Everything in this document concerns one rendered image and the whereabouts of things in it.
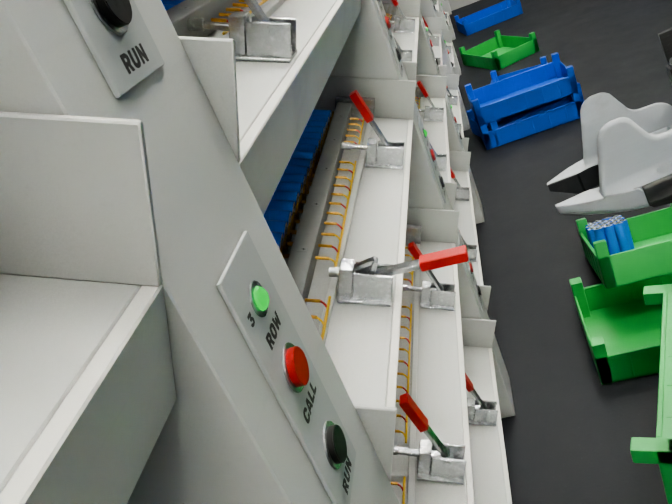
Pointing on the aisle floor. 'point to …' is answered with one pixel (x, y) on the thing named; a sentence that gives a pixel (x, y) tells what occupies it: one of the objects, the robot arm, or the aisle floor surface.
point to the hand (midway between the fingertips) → (575, 199)
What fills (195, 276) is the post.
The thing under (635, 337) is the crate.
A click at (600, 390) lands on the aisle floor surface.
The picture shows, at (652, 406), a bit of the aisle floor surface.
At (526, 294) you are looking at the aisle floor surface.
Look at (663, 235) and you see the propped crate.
